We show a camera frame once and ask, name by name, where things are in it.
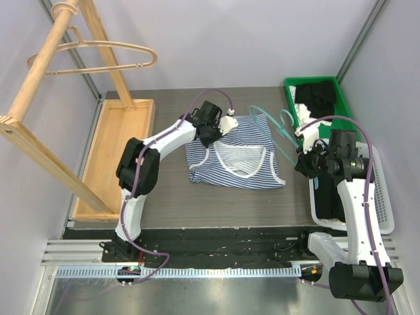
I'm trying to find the blue white striped tank top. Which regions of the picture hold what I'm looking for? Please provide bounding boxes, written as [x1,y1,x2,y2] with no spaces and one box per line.
[185,114,285,190]

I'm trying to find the green plastic tray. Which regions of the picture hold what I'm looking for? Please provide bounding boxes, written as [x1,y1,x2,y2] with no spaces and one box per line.
[283,76,356,138]

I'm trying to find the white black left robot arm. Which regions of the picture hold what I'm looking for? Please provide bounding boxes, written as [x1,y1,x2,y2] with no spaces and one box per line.
[115,101,222,262]

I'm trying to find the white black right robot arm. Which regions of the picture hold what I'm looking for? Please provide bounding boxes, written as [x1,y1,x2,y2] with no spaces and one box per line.
[295,127,404,302]

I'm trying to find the wooden hanger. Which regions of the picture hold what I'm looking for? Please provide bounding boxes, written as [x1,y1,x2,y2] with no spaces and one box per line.
[46,26,158,75]

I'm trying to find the black garment in basket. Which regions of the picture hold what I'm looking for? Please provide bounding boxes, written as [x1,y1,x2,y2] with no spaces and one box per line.
[314,174,345,222]

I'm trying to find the black garment in tray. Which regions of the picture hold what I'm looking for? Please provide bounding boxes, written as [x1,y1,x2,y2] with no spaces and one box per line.
[295,80,337,118]

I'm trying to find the white perforated laundry basket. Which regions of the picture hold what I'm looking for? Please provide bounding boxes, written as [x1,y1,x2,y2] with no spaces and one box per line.
[308,146,394,235]

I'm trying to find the wooden tray base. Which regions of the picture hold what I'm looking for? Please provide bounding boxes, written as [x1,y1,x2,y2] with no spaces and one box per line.
[72,99,155,222]

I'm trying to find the wooden clothes rack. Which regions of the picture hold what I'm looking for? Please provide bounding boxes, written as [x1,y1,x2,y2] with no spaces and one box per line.
[0,0,134,214]

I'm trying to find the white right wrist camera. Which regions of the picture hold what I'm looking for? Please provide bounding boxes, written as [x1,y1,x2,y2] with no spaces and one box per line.
[294,124,319,154]

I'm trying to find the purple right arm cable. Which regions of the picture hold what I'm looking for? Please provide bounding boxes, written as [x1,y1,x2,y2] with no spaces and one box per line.
[297,114,394,315]

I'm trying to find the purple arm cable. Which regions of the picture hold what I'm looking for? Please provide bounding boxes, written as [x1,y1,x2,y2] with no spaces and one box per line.
[297,114,394,315]
[117,88,236,285]

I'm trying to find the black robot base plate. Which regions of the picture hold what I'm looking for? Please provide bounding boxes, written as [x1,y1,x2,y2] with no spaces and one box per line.
[98,228,329,268]

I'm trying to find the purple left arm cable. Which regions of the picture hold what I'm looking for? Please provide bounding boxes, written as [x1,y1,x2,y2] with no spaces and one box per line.
[117,88,236,285]

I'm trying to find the white slotted cable duct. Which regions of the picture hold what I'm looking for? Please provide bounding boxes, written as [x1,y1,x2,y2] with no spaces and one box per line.
[56,265,301,279]

